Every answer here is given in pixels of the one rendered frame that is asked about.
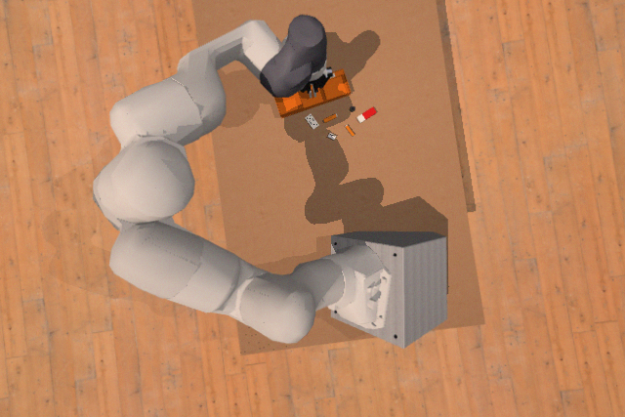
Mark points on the orange three-compartment bin rack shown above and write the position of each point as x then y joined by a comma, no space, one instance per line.
335,88

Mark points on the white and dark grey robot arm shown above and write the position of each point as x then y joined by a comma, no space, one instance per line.
150,180

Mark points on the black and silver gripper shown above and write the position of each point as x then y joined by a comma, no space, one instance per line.
320,84

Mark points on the white domino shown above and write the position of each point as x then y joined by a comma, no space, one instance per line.
312,121

